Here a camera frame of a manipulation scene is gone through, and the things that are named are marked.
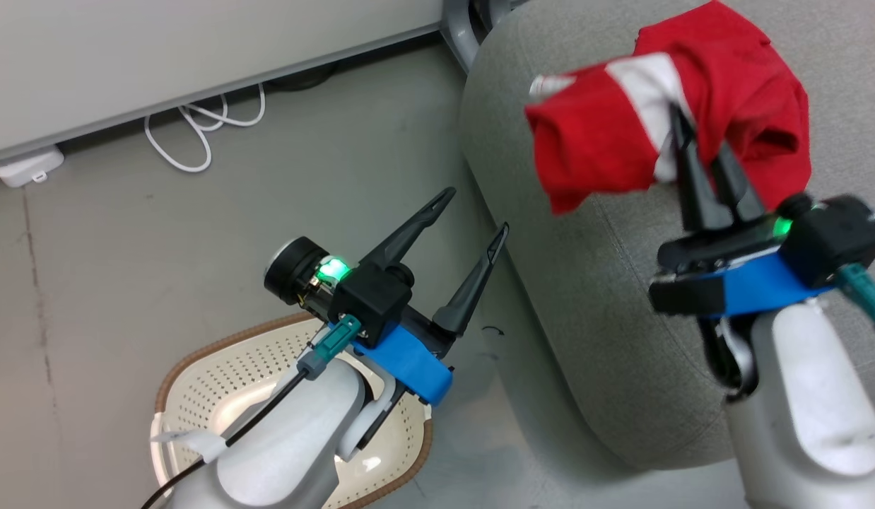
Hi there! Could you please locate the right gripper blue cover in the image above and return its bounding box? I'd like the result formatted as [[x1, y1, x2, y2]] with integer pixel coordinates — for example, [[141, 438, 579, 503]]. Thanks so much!
[[648, 103, 838, 317]]

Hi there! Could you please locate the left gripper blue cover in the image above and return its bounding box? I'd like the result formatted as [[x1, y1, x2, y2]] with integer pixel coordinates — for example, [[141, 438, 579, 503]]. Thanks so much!
[[264, 187, 510, 406]]

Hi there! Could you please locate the red and white garment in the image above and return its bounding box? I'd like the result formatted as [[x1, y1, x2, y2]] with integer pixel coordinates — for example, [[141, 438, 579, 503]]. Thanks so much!
[[524, 0, 813, 216]]

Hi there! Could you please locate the grey fabric sofa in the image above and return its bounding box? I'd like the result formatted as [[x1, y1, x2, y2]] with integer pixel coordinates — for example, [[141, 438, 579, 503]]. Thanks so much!
[[460, 0, 875, 472]]

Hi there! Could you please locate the beige plastic laundry basket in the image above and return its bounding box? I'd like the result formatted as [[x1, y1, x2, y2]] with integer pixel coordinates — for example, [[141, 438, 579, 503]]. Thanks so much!
[[149, 311, 435, 509]]

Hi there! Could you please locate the wide white partition board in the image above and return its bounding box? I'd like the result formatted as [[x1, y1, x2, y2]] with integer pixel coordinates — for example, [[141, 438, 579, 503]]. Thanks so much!
[[0, 0, 484, 165]]

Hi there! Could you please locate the white power adapter box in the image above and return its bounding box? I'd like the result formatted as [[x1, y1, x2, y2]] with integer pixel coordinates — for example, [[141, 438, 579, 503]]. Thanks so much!
[[0, 145, 65, 189]]

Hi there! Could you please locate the left teal camera connector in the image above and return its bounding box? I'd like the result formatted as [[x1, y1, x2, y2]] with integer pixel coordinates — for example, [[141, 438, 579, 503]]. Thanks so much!
[[297, 315, 362, 381]]

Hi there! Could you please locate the teal camera connector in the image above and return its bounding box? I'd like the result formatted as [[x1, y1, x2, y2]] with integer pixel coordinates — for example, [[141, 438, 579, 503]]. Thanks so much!
[[836, 267, 875, 341], [297, 315, 362, 381]]

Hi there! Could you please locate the right teal camera connector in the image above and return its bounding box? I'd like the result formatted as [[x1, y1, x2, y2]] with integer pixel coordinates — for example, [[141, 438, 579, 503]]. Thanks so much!
[[836, 267, 875, 341]]

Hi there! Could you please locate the black cable under partition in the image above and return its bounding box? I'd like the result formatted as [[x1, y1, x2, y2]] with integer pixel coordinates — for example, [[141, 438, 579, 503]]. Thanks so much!
[[264, 62, 343, 93]]

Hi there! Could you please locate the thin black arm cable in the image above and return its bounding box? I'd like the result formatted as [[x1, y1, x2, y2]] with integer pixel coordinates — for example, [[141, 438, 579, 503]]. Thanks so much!
[[139, 369, 311, 509]]

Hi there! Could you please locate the white coiled power cable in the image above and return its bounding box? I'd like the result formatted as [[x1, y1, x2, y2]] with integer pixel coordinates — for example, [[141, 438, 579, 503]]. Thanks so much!
[[143, 82, 267, 174]]

